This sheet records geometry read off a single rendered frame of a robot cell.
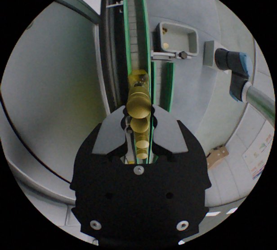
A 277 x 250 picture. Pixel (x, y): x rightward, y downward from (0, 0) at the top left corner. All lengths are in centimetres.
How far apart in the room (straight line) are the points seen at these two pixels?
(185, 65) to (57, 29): 61
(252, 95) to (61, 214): 66
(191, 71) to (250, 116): 339
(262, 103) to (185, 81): 49
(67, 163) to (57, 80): 14
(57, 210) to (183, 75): 74
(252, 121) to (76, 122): 389
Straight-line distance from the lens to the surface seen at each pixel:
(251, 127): 385
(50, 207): 18
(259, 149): 387
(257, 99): 50
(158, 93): 45
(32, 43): 16
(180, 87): 63
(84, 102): 22
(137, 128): 16
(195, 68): 67
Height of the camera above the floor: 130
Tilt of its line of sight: 58 degrees down
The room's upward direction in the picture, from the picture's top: 178 degrees counter-clockwise
